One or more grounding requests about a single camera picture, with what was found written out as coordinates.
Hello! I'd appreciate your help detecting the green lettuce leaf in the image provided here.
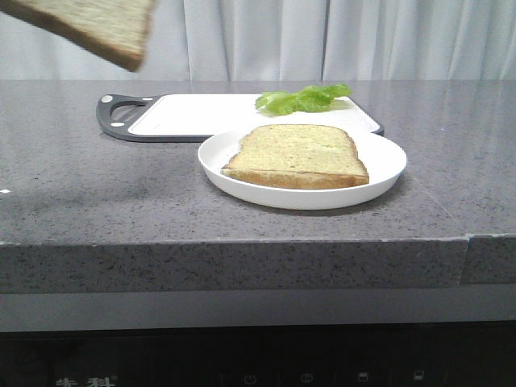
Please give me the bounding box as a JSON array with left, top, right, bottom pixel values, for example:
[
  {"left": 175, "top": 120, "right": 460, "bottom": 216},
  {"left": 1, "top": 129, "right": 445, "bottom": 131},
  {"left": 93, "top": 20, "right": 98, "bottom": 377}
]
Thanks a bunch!
[{"left": 255, "top": 84, "right": 352, "bottom": 115}]

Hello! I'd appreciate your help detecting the bread slice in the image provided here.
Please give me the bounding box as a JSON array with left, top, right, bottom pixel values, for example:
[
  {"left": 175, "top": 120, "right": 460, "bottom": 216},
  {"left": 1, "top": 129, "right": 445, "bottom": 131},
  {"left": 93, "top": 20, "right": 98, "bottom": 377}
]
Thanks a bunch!
[
  {"left": 1, "top": 0, "right": 156, "bottom": 72},
  {"left": 221, "top": 124, "right": 369, "bottom": 190}
]

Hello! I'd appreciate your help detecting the white cutting board grey rim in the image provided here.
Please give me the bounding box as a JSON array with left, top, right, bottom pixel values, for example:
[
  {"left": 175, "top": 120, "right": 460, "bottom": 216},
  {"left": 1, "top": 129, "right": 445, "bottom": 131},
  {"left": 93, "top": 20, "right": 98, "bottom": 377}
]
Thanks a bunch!
[{"left": 96, "top": 94, "right": 384, "bottom": 143}]

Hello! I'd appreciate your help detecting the white round plate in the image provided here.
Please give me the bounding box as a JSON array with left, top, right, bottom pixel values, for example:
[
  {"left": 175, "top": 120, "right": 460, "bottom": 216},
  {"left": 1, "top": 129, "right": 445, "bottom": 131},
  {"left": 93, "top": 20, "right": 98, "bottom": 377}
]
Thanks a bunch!
[{"left": 198, "top": 130, "right": 407, "bottom": 210}]

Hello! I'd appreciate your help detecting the grey curtain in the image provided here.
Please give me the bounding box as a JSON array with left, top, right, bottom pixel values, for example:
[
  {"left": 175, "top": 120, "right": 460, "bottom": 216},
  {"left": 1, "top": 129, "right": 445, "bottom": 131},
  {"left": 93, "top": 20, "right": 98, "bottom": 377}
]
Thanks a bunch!
[{"left": 1, "top": 1, "right": 515, "bottom": 81}]

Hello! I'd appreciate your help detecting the black oven front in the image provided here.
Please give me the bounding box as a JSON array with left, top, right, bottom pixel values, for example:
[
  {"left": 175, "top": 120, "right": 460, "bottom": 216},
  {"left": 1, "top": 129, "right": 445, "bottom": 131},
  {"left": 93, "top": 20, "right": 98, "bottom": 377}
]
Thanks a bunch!
[{"left": 1, "top": 322, "right": 515, "bottom": 386}]

